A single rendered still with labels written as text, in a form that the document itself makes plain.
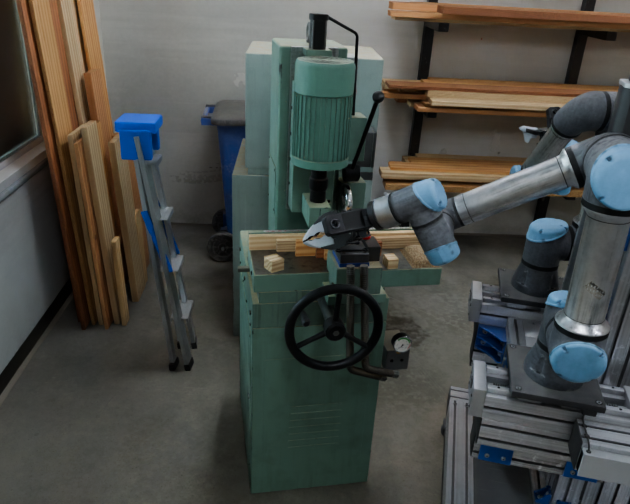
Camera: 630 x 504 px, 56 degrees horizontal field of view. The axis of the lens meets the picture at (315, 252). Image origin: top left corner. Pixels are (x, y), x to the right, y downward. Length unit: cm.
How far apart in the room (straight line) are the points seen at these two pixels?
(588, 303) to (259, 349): 101
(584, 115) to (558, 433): 89
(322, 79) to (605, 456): 120
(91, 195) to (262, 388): 144
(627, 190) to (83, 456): 209
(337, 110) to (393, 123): 249
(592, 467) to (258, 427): 106
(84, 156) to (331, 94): 155
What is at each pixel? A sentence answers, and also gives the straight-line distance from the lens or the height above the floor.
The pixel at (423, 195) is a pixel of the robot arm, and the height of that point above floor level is 131.
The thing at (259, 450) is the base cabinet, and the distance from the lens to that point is 221.
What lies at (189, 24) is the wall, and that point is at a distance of 413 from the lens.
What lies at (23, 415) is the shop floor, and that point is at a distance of 285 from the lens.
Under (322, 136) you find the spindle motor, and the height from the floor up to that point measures 130.
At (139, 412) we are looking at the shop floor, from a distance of 273.
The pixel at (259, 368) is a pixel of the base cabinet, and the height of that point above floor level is 56.
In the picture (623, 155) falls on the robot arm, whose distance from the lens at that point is 128.
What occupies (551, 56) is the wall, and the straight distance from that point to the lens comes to 444.
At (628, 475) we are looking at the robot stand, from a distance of 169.
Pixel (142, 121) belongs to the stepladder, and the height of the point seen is 116.
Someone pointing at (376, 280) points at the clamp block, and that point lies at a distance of 177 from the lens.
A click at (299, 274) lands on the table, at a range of 182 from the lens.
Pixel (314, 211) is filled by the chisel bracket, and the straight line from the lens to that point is 187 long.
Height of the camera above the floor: 174
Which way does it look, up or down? 25 degrees down
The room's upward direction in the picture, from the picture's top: 3 degrees clockwise
